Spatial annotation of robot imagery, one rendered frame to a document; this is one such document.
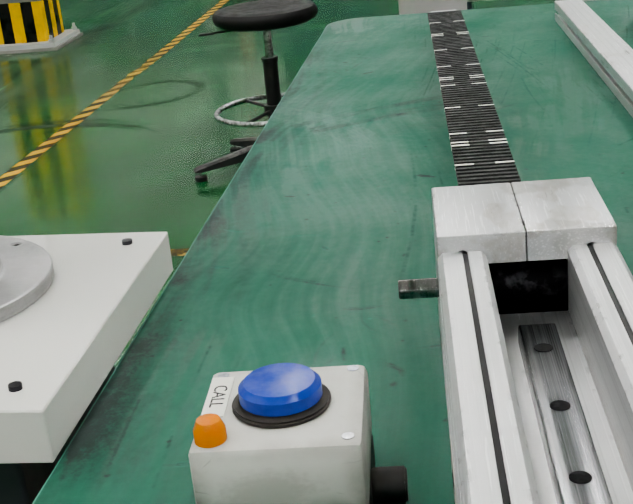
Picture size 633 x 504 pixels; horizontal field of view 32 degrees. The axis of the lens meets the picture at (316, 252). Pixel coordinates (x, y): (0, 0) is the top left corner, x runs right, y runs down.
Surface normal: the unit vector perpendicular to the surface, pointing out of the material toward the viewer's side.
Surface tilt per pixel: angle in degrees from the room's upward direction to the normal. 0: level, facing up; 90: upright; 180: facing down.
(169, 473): 0
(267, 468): 90
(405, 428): 0
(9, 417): 90
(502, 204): 0
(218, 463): 90
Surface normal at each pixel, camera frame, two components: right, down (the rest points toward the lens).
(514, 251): -0.07, 0.36
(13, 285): -0.07, -0.93
